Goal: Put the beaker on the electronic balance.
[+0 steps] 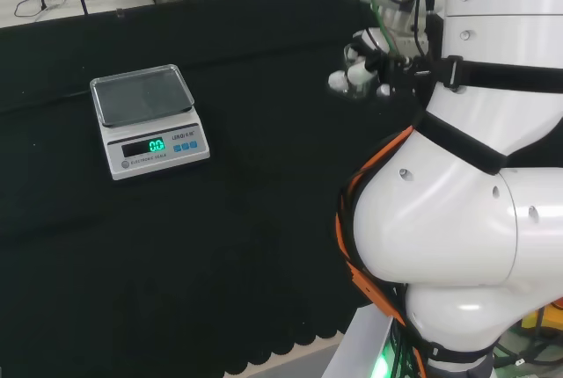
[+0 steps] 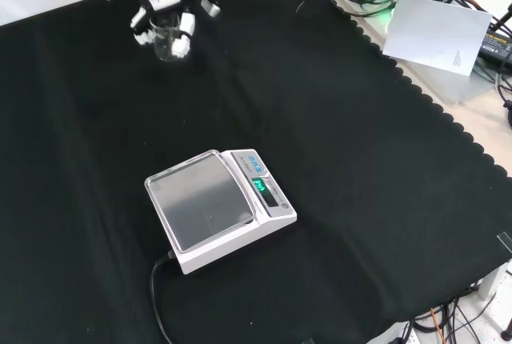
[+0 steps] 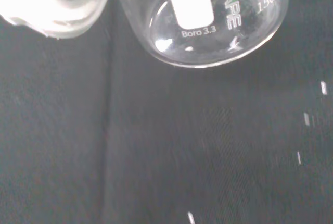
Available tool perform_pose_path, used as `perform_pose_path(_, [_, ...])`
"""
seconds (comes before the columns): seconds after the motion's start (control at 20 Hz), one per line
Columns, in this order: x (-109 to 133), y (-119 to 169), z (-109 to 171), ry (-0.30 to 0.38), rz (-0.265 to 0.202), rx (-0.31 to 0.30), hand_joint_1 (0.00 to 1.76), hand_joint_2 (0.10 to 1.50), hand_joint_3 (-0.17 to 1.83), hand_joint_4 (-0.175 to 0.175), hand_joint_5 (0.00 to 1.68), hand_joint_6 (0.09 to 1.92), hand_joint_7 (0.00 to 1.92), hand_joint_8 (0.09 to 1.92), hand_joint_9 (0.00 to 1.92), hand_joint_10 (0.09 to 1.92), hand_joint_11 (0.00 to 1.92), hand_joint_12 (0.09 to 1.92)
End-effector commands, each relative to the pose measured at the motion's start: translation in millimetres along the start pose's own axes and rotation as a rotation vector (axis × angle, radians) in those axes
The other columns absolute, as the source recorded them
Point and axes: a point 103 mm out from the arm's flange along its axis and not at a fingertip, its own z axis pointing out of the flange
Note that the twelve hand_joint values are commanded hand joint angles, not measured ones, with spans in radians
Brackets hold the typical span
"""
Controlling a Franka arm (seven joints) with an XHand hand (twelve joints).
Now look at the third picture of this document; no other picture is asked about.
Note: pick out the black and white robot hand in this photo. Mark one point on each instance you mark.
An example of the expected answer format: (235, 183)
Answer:
(65, 10)

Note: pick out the black bench cloth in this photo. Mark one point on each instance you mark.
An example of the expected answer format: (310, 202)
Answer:
(130, 143)

